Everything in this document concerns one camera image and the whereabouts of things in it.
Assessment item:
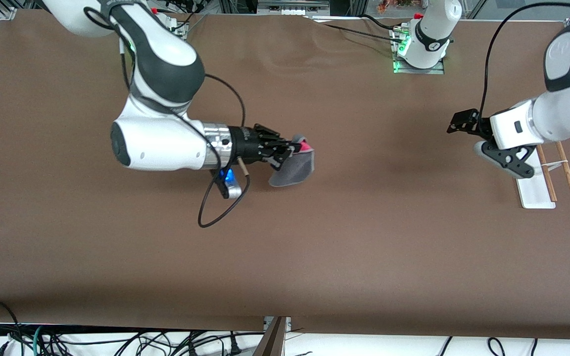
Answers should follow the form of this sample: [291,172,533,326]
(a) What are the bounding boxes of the tangled black floor cables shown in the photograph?
[43,330,266,356]

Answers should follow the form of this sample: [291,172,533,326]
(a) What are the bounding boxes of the dark grey towel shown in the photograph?
[269,134,315,187]

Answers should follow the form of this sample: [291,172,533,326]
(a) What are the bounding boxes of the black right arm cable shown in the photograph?
[84,6,252,229]

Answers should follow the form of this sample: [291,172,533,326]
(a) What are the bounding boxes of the black base connector cable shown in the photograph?
[321,23,407,45]
[359,14,402,30]

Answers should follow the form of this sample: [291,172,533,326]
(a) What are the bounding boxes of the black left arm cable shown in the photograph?
[478,1,570,124]

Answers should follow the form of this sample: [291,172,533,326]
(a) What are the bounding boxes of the orange background clutter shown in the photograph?
[378,0,427,13]

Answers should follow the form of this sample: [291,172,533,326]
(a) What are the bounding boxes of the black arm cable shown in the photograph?
[84,6,252,229]
[478,1,570,124]

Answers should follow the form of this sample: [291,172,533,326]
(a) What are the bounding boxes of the aluminium extrusion rail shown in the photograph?
[258,0,330,8]

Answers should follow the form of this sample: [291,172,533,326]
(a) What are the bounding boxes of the black left camera bracket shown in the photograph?
[482,141,537,179]

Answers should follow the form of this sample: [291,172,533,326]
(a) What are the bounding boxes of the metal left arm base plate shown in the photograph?
[393,58,445,75]

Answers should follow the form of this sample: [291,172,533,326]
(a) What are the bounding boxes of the brown wooden table support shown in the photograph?
[254,316,286,356]

